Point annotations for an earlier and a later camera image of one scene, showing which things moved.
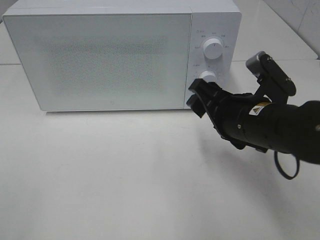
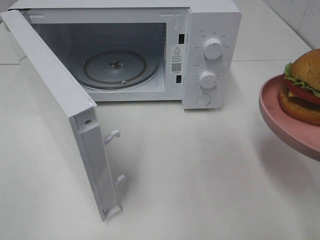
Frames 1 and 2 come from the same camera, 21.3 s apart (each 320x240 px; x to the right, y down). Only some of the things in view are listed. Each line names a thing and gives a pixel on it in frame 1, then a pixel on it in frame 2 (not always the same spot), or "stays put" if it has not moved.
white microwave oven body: (126, 54) stays put
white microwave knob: (213, 48) stays put
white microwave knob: (209, 76) stays put
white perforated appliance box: (104, 61) -> (72, 113)
